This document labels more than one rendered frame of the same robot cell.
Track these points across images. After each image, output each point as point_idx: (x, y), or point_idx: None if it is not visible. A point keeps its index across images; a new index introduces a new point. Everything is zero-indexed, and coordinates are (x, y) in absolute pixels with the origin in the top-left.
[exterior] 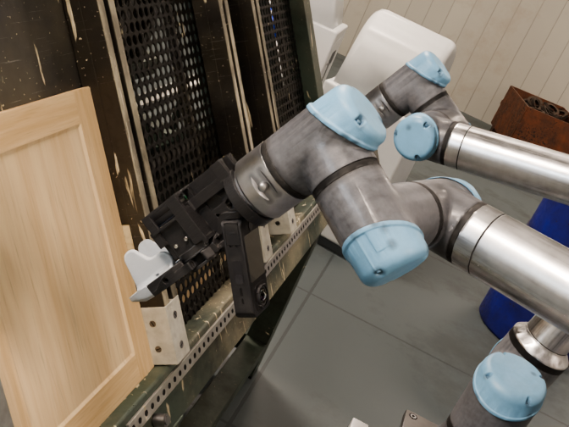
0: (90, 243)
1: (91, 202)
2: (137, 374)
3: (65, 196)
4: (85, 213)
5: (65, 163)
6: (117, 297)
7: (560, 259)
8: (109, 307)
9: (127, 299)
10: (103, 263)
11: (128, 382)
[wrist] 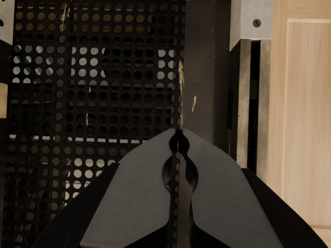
0: (308, 132)
1: (291, 161)
2: (291, 1)
3: (324, 177)
4: (303, 156)
5: (313, 201)
6: (289, 75)
7: None
8: (304, 73)
9: (277, 66)
10: (296, 109)
11: (308, 2)
